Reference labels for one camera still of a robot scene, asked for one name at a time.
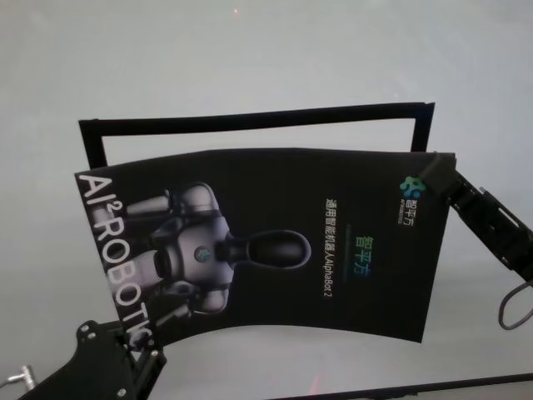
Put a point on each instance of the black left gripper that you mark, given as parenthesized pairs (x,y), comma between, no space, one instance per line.
(96,371)

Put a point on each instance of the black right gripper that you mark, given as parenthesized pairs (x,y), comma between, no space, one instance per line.
(491,225)

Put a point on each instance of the black robot poster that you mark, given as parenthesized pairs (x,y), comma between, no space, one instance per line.
(270,216)

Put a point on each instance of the black rectangular tape frame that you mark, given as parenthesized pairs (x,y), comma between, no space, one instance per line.
(250,118)

